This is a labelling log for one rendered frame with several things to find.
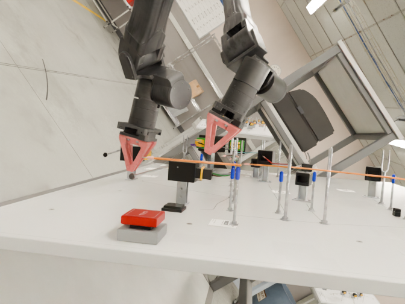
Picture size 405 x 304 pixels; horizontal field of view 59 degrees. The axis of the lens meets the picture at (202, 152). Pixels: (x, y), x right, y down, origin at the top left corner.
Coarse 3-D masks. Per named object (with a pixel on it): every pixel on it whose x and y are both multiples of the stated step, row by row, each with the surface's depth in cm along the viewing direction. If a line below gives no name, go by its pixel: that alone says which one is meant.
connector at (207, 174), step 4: (196, 168) 73; (200, 168) 73; (204, 168) 74; (208, 168) 75; (196, 172) 73; (200, 172) 73; (204, 172) 73; (208, 172) 73; (212, 172) 74; (196, 176) 73; (204, 176) 73; (208, 176) 73; (212, 176) 76
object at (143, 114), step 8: (136, 104) 73; (144, 104) 73; (152, 104) 73; (136, 112) 73; (144, 112) 73; (152, 112) 74; (128, 120) 75; (136, 120) 73; (144, 120) 73; (152, 120) 74; (120, 128) 72; (128, 128) 75; (136, 128) 71; (144, 128) 71; (152, 128) 75
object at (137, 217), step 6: (132, 210) 51; (138, 210) 52; (144, 210) 52; (150, 210) 52; (126, 216) 48; (132, 216) 48; (138, 216) 48; (144, 216) 48; (150, 216) 49; (156, 216) 49; (162, 216) 50; (126, 222) 48; (132, 222) 48; (138, 222) 48; (144, 222) 48; (150, 222) 48; (156, 222) 48; (138, 228) 49; (144, 228) 49; (150, 228) 49
